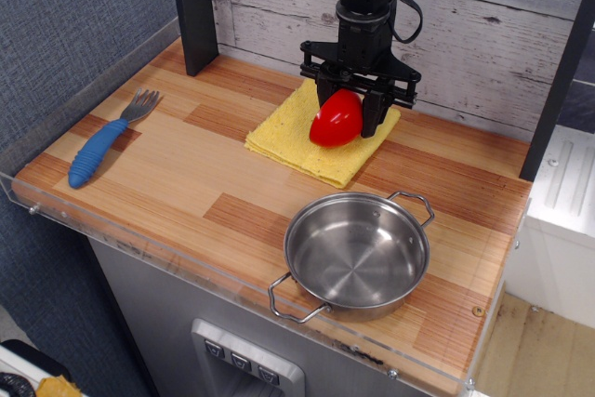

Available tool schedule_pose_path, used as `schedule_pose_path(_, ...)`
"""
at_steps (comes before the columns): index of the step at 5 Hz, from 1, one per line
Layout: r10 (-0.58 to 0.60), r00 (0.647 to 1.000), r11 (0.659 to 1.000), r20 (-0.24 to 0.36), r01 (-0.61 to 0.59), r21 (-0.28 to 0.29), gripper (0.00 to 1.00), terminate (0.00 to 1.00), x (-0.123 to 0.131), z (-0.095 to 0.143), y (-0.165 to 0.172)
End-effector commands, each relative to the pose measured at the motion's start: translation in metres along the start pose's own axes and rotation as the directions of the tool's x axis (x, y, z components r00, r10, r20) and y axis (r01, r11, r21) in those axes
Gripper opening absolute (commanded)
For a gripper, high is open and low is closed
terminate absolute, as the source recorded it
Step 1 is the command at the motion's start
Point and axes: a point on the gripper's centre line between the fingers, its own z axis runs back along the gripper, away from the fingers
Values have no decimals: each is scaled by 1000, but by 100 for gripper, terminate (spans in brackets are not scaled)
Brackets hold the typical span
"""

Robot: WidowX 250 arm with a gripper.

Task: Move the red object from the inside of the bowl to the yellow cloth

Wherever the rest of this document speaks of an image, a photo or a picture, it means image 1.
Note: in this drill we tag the silver dispenser panel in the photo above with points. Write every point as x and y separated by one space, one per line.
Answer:
234 366

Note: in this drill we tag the yellow object at corner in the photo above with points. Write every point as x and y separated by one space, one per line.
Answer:
57 387

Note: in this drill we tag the red half-sphere object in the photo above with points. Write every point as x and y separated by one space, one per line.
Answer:
339 121

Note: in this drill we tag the right black post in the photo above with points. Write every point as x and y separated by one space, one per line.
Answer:
577 40

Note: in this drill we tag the stainless steel pot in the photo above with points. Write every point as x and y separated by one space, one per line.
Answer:
359 254

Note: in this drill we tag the yellow folded cloth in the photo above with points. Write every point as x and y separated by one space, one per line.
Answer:
284 138

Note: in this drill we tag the white toy sink unit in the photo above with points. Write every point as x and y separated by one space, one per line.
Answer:
551 263

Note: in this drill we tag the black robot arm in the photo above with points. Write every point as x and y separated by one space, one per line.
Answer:
361 59

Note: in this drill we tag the blue handled fork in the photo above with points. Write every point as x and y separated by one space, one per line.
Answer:
87 161

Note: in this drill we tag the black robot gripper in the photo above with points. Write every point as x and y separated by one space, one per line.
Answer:
361 61

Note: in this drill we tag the left black post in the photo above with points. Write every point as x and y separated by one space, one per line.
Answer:
198 33

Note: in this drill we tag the black post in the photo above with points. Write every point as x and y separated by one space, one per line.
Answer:
577 40
198 33

